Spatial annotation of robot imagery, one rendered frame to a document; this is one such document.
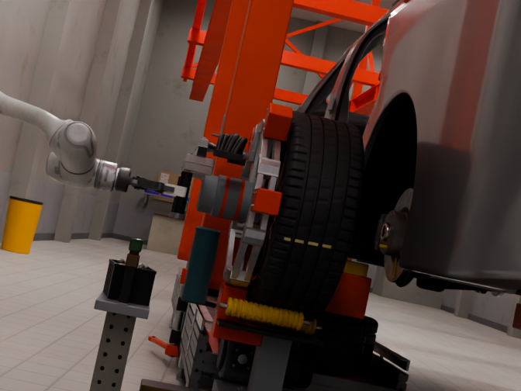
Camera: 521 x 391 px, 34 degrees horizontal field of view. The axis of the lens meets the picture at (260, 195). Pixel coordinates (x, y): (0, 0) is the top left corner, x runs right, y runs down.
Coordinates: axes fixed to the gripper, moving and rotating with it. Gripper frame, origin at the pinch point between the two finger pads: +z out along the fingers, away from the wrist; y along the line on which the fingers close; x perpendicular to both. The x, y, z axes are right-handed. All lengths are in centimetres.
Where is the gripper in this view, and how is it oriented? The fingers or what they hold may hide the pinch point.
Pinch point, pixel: (181, 192)
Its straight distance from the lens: 261.4
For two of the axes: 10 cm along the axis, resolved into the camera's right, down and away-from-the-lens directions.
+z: 9.7, 2.1, 1.2
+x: 2.1, -9.8, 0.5
